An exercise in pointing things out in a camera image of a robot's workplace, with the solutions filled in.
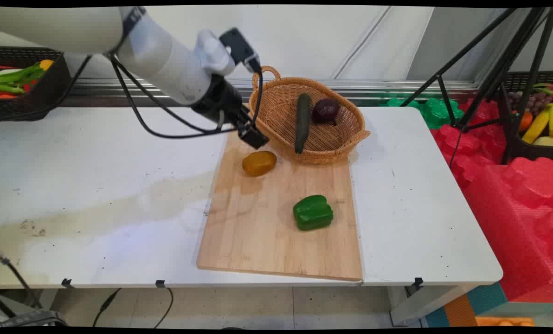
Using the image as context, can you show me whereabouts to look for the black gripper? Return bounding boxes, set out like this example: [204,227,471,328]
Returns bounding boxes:
[191,74,270,150]

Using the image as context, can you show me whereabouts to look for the dark green cucumber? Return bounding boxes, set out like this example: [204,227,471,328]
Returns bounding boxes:
[295,93,311,154]

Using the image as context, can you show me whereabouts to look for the yellow brown potato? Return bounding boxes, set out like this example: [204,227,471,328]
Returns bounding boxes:
[242,150,277,177]

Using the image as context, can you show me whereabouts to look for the woven wicker basket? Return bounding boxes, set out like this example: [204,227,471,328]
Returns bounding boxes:
[251,65,371,165]

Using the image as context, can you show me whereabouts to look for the purple red onion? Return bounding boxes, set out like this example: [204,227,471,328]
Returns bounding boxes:
[312,97,341,127]

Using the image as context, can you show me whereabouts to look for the wooden cutting board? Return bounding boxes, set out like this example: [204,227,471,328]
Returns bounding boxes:
[196,108,364,282]

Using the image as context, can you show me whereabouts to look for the green bell pepper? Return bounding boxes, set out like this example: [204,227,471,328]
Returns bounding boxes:
[292,194,334,231]

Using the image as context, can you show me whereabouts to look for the green foam block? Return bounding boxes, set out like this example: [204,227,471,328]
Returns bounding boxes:
[378,94,465,130]

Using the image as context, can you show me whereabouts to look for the black basket of vegetables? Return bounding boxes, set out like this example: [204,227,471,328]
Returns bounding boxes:
[0,46,72,122]

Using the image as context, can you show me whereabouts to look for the green celery stalks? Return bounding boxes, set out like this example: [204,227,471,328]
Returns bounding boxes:
[0,62,46,96]

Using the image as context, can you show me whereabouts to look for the white table leg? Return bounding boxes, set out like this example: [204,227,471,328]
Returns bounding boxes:
[387,284,474,327]

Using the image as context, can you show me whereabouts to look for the black basket of fruit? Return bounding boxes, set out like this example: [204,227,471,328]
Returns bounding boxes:
[498,71,553,163]

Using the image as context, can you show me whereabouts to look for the red foam block pile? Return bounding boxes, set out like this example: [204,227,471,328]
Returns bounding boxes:
[430,96,553,303]

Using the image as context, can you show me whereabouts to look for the purple grape bunch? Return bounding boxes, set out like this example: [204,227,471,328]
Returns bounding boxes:
[507,91,553,116]

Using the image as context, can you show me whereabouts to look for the large yellow banana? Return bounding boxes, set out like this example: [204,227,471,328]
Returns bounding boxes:
[521,107,550,145]

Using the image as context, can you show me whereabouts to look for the teal and orange mat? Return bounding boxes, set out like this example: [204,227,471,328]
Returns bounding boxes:
[424,281,508,328]

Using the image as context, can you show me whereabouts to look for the orange foam piece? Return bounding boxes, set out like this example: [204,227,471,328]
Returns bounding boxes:
[475,316,536,328]

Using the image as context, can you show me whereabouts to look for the black camera cable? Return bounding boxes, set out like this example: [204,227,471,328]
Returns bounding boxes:
[251,69,264,127]

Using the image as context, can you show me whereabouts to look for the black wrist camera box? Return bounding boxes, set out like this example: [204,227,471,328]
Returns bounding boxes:
[219,28,262,73]

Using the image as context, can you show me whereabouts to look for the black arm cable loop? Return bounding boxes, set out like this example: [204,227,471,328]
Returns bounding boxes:
[109,54,238,140]

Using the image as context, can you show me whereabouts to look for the thin black hanging cable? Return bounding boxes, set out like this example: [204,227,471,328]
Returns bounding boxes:
[153,288,174,329]

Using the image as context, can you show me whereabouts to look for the black cable with plug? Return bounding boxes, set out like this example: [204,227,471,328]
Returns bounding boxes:
[92,288,122,328]

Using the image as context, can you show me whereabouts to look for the black camera tripod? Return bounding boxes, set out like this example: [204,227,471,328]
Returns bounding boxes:
[399,7,553,166]

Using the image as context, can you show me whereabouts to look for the black cable on stand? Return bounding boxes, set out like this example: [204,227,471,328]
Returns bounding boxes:
[0,250,69,328]

